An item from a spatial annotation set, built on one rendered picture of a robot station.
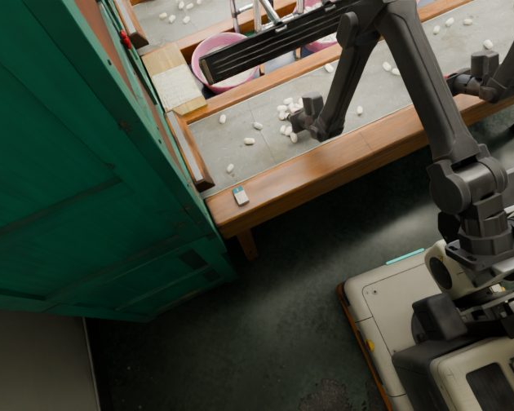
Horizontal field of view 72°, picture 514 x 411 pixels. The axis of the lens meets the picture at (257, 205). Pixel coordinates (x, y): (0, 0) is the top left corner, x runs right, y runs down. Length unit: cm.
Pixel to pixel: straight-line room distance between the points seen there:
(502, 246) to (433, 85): 30
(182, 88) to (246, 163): 39
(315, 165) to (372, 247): 85
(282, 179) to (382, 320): 76
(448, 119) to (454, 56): 93
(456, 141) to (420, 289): 105
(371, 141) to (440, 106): 60
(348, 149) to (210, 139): 49
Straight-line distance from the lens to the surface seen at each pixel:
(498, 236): 74
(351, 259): 193
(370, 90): 144
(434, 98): 72
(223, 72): 106
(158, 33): 170
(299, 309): 186
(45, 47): 45
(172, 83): 146
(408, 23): 75
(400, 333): 164
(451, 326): 120
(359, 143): 128
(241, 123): 134
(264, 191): 118
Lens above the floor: 186
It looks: 69 degrees down
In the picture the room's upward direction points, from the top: 12 degrees counter-clockwise
